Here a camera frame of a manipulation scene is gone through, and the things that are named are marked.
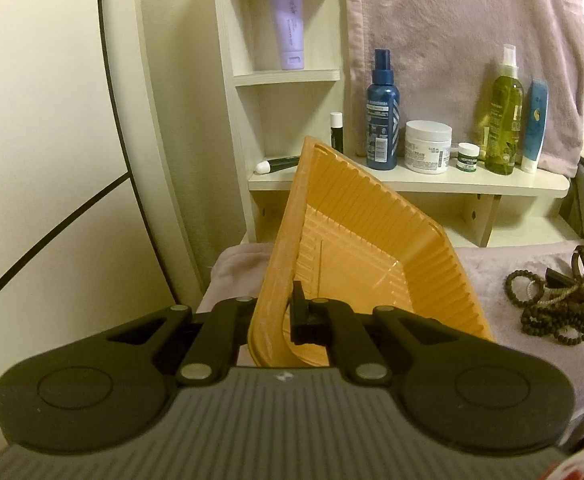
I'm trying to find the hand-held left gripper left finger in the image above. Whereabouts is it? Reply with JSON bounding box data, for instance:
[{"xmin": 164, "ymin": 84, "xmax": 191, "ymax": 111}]
[{"xmin": 106, "ymin": 297, "xmax": 257, "ymax": 387}]

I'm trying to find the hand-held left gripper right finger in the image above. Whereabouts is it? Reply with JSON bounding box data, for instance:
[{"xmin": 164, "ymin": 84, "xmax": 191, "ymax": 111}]
[{"xmin": 291, "ymin": 281, "xmax": 462, "ymax": 387}]

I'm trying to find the orange ribbed plastic tray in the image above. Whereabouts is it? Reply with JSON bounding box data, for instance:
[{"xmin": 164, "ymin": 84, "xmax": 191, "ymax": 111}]
[{"xmin": 247, "ymin": 135, "xmax": 497, "ymax": 368}]

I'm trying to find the white beaded bracelet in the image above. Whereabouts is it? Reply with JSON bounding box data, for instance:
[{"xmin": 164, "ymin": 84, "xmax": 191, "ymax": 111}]
[{"xmin": 537, "ymin": 280, "xmax": 580, "ymax": 306}]

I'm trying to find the dark green beaded necklace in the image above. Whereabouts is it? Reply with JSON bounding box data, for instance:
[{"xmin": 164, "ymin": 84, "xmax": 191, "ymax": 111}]
[
  {"xmin": 506, "ymin": 269, "xmax": 548, "ymax": 306},
  {"xmin": 519, "ymin": 280, "xmax": 584, "ymax": 346}
]

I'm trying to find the dark green white-capped tube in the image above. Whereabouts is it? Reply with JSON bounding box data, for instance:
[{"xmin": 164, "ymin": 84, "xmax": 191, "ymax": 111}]
[{"xmin": 255, "ymin": 156, "xmax": 301, "ymax": 176}]

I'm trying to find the black lip balm stick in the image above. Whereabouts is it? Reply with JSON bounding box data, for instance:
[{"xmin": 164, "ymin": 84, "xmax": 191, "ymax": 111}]
[{"xmin": 329, "ymin": 112, "xmax": 343, "ymax": 157}]

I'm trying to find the white cream jar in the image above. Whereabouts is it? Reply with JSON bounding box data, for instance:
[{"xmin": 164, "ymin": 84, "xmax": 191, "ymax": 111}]
[{"xmin": 404, "ymin": 120, "xmax": 453, "ymax": 176}]

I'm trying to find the blue spray bottle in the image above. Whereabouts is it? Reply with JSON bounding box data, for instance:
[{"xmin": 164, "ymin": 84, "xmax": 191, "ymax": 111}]
[{"xmin": 366, "ymin": 49, "xmax": 401, "ymax": 170}]

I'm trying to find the cream wooden shelf unit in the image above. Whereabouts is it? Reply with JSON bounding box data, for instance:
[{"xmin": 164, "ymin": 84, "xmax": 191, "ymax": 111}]
[{"xmin": 211, "ymin": 0, "xmax": 570, "ymax": 248}]

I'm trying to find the lilac fleece cloth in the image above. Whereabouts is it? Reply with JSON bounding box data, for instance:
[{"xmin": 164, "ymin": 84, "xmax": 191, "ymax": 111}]
[{"xmin": 197, "ymin": 242, "xmax": 584, "ymax": 441}]

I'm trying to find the small green-label jar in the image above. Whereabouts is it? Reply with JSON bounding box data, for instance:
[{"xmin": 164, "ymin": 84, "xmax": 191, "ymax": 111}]
[{"xmin": 457, "ymin": 143, "xmax": 480, "ymax": 173}]

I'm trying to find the green spray bottle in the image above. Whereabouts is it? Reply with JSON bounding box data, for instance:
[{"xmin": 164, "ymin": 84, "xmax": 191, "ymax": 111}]
[{"xmin": 483, "ymin": 44, "xmax": 525, "ymax": 176}]

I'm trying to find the purple cosmetic tube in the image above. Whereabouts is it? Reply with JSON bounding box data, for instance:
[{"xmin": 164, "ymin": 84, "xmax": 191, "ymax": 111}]
[{"xmin": 267, "ymin": 0, "xmax": 307, "ymax": 71}]

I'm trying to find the blue and white tube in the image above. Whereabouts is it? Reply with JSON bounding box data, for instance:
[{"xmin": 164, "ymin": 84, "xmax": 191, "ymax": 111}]
[{"xmin": 520, "ymin": 79, "xmax": 550, "ymax": 173}]

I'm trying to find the red and white packet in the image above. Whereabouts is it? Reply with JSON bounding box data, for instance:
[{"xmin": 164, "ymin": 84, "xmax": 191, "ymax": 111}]
[{"xmin": 537, "ymin": 442, "xmax": 584, "ymax": 480}]

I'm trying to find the pink hanging towel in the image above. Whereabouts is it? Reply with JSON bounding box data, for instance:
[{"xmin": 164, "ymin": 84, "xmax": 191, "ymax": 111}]
[{"xmin": 339, "ymin": 0, "xmax": 584, "ymax": 178}]

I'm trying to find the black cable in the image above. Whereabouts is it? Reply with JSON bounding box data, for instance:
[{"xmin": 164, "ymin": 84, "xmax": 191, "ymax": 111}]
[{"xmin": 0, "ymin": 172, "xmax": 131, "ymax": 313}]

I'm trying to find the cream curved frame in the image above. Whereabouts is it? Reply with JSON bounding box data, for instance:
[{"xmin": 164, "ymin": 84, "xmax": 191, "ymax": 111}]
[{"xmin": 96, "ymin": 0, "xmax": 213, "ymax": 306}]

